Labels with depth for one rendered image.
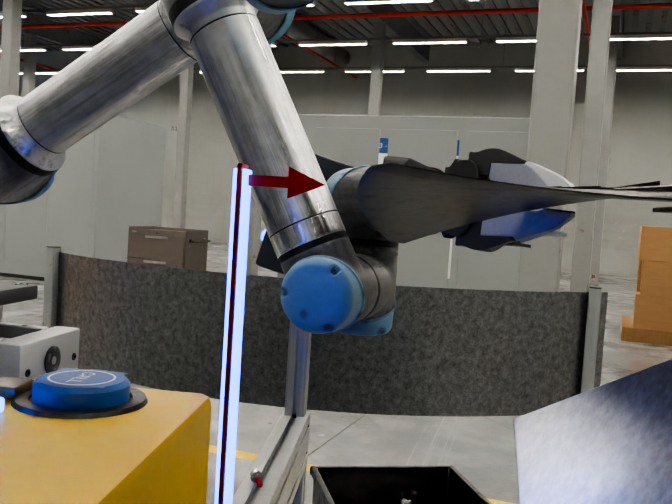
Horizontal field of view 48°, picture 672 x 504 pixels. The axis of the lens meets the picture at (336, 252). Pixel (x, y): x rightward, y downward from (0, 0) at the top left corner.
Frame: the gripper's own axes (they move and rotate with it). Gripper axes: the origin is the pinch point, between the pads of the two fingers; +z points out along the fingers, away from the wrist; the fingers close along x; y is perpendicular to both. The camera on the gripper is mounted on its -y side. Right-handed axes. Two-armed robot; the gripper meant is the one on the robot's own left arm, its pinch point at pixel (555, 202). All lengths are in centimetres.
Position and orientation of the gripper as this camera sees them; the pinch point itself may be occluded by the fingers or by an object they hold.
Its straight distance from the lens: 64.4
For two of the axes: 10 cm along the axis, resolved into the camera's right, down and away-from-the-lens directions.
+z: 5.3, 0.8, -8.4
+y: 8.3, 1.3, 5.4
